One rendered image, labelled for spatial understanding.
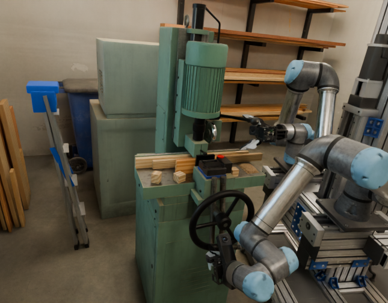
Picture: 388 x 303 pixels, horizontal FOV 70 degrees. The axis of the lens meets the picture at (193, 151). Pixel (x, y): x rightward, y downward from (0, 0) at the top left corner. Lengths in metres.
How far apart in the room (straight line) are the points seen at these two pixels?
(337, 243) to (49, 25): 3.17
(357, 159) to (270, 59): 3.64
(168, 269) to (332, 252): 0.77
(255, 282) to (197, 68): 0.80
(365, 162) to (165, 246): 0.90
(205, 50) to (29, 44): 2.57
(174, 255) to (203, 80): 0.83
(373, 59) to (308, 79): 0.27
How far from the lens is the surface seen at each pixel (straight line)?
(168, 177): 1.24
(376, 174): 0.93
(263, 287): 0.85
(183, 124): 1.36
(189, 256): 1.47
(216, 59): 1.17
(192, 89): 1.19
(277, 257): 0.91
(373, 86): 1.52
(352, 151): 0.92
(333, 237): 1.41
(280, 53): 4.55
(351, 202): 1.39
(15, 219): 2.56
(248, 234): 0.96
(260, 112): 3.95
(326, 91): 1.47
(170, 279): 1.54
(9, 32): 3.50
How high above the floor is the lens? 1.49
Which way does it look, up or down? 23 degrees down
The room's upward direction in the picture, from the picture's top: 6 degrees clockwise
